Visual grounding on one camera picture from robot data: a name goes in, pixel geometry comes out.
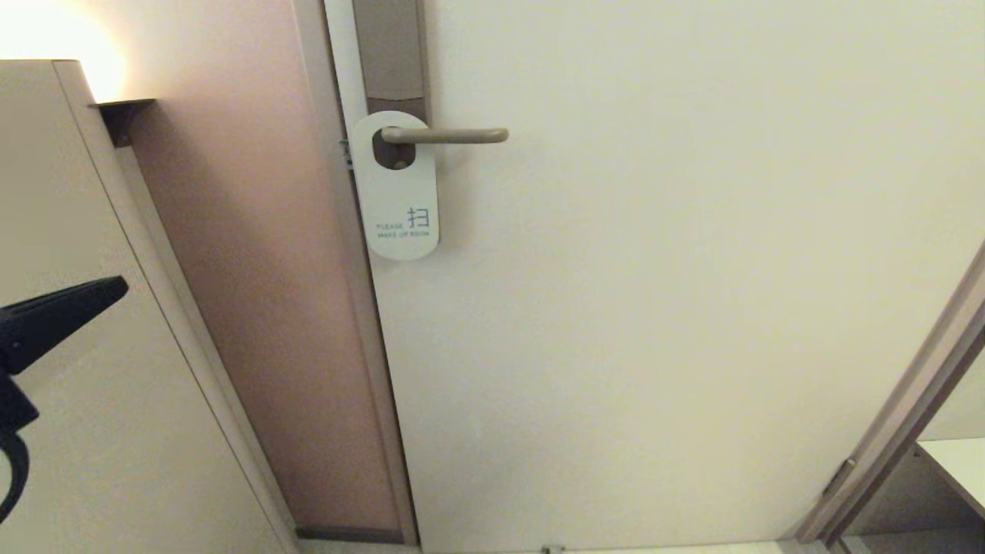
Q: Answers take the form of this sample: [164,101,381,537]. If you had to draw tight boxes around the blue do-not-disturb door hanger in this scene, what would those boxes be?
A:
[350,111,440,262]

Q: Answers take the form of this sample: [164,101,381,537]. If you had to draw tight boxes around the brown door lock plate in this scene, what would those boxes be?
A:
[353,0,430,171]

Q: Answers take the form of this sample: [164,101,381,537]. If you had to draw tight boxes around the cream door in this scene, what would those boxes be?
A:
[325,0,985,551]

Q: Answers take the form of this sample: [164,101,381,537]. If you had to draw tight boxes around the beige cabinet panel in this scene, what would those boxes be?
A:
[0,60,301,554]

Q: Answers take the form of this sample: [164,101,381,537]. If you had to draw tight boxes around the pale wardrobe shelf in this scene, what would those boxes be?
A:
[916,439,985,520]

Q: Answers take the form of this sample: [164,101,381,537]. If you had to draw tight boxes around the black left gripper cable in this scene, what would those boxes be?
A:
[0,432,31,525]

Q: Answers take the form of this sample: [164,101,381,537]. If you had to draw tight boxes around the dark wall lamp bracket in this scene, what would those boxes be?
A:
[90,98,157,149]

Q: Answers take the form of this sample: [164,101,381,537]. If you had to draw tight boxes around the beige metal door handle lever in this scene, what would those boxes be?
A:
[382,127,509,145]

